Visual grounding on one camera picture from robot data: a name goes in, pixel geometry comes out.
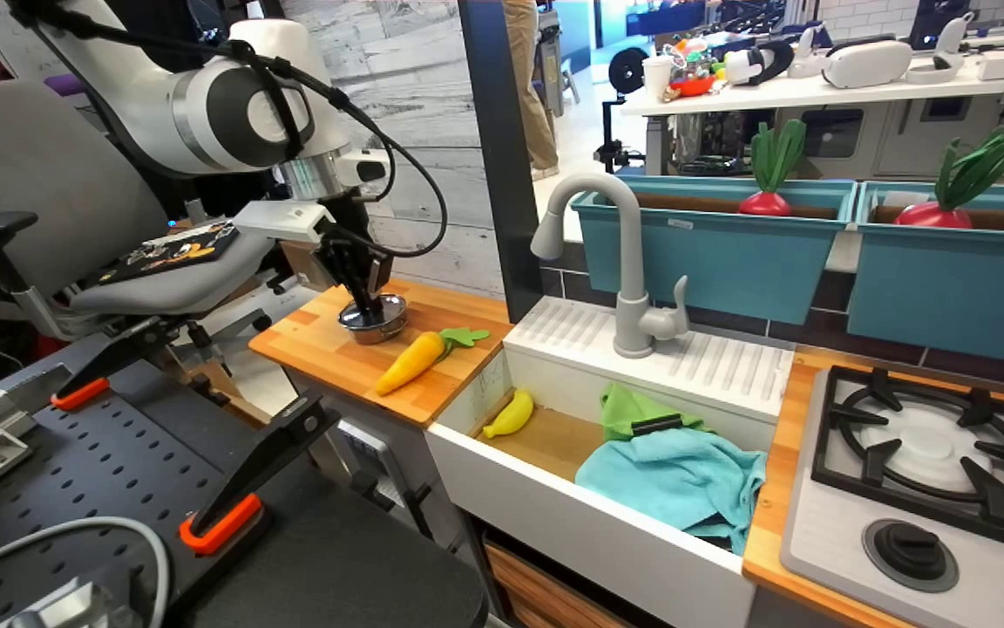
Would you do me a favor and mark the small steel pot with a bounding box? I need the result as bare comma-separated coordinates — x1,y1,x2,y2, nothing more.
334,302,411,350

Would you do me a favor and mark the toy gas stove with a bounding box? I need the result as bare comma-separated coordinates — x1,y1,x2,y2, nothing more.
776,360,1004,628

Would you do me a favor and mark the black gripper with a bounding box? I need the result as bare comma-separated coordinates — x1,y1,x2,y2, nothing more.
316,207,396,326

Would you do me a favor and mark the yellow plush carrot toy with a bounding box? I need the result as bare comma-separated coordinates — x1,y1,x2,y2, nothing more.
374,326,491,400

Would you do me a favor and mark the white background table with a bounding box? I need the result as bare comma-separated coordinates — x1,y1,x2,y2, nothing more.
620,63,1004,180

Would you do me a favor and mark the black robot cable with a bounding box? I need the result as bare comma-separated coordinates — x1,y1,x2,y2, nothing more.
217,37,452,263

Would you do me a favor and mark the yellow toy banana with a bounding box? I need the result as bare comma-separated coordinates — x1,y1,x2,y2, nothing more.
478,388,541,442

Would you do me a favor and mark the grey toy faucet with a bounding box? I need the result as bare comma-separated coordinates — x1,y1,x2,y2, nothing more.
526,172,694,363

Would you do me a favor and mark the black tray with parts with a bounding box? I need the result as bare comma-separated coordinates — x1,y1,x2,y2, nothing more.
94,220,242,291

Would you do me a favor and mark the grey office chair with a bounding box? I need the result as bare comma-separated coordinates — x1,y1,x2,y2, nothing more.
0,78,295,388

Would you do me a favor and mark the red toy radish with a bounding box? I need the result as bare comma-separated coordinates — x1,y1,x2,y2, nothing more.
736,114,813,220
891,126,1004,229

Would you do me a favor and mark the wooden kitchen countertop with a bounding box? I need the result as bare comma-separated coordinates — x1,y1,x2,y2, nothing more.
247,277,1004,628

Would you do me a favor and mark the teal planter box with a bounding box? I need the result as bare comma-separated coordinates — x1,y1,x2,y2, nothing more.
572,172,859,327
847,179,1004,374

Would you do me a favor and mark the white toy sink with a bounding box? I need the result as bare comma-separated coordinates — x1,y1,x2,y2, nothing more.
425,294,798,628

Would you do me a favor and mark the brown wooden cabinet front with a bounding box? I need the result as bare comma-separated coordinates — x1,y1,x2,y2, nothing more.
478,534,614,628

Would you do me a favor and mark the white curved device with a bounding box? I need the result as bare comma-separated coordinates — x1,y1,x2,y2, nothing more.
823,34,915,94

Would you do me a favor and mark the green cloth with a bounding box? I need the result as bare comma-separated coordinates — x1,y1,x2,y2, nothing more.
597,379,708,445

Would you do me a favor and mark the colourful toy pile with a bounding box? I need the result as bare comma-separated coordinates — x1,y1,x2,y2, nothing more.
660,37,729,103

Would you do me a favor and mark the silver metal block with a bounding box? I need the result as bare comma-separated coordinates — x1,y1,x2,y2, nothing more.
0,573,124,628

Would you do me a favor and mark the grey cable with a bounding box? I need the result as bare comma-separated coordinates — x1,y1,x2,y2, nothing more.
0,514,174,628

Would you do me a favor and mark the black vertical pillar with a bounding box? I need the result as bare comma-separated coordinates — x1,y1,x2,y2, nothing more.
457,0,547,327

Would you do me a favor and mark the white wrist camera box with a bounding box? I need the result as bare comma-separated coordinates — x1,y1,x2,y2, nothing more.
232,199,339,252

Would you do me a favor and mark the black perforated base table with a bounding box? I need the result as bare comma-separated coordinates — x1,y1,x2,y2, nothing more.
0,360,493,628

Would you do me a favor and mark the teal cloth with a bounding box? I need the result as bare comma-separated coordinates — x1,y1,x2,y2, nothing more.
572,427,771,559

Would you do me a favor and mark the orange black bar clamp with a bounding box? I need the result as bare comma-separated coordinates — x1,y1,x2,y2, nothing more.
177,394,340,559
46,317,174,415

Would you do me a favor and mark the person in tan trousers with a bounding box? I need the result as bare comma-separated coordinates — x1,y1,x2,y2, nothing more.
500,0,564,180

